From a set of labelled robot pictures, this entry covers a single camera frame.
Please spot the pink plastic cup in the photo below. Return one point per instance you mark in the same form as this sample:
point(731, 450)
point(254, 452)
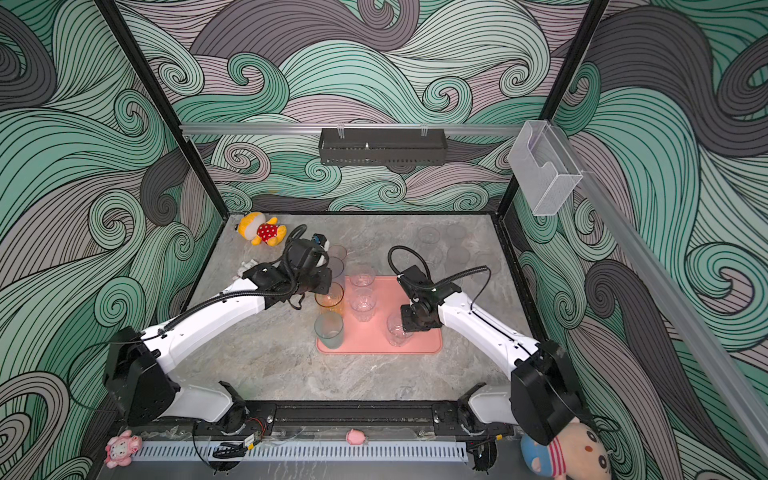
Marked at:
point(337, 251)

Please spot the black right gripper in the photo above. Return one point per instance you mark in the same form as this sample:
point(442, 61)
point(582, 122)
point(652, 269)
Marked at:
point(408, 325)

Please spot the clear acrylic wall box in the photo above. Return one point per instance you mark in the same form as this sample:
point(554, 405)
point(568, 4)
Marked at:
point(544, 164)

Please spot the yellow plastic tumbler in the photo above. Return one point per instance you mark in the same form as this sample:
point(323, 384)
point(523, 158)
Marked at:
point(333, 300)

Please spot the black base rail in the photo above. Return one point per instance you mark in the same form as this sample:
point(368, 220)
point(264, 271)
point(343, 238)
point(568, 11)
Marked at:
point(443, 418)

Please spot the black wall shelf basket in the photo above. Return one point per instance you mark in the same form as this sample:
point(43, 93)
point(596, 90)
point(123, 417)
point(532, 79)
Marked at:
point(399, 148)

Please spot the clear faceted glass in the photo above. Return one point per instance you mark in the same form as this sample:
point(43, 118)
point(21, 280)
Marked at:
point(363, 303)
point(362, 275)
point(396, 334)

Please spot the clear upturned glass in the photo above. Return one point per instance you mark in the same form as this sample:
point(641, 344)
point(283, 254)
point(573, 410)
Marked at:
point(457, 259)
point(428, 236)
point(455, 234)
point(434, 257)

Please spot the green textured plastic tumbler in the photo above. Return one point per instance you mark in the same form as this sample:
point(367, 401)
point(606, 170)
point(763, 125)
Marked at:
point(329, 329)

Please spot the yellow plush duck toy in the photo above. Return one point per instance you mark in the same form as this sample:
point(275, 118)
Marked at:
point(256, 228)

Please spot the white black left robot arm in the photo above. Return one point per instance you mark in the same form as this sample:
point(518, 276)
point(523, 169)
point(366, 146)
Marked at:
point(139, 370)

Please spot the pig plush striped shirt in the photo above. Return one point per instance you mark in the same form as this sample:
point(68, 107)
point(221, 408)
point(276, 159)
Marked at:
point(576, 453)

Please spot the small pink pig toy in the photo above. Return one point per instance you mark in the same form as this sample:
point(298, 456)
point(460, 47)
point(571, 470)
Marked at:
point(355, 437)

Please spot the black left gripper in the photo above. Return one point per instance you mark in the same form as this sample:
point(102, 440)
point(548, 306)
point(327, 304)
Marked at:
point(326, 279)

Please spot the blue textured plastic tumbler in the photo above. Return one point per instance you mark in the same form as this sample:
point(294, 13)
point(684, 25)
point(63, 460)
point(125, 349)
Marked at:
point(336, 267)

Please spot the pink plastic tray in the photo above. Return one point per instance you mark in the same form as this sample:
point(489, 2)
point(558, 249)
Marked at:
point(369, 338)

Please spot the white slotted cable duct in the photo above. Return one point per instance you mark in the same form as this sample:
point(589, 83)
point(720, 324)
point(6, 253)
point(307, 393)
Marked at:
point(310, 451)

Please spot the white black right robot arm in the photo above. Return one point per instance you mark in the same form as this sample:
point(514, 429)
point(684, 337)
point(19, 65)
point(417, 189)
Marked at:
point(544, 395)

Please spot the pink kitty plush toy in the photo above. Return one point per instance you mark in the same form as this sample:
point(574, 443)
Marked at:
point(121, 449)

